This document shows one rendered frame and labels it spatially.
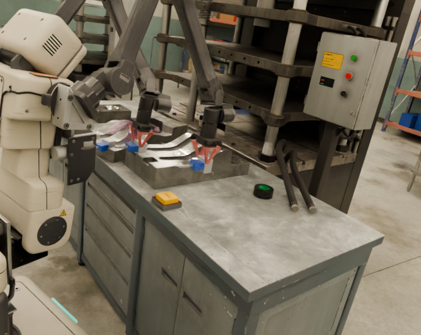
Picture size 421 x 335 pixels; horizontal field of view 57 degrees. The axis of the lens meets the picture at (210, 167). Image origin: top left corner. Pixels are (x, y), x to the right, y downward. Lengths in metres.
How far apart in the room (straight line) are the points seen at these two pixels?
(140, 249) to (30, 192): 0.58
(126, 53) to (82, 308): 1.40
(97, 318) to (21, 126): 1.18
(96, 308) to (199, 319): 0.85
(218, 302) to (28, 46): 0.93
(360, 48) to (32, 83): 1.35
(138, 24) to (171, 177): 0.62
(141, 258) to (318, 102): 1.11
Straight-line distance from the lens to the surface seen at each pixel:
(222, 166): 1.68
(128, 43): 1.17
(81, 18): 5.96
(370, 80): 1.88
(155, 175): 1.49
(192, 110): 2.59
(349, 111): 1.89
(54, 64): 1.20
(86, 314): 2.13
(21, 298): 1.82
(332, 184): 2.58
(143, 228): 1.61
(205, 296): 1.35
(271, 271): 1.16
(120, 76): 1.13
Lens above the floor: 1.45
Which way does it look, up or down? 21 degrees down
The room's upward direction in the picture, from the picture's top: 9 degrees clockwise
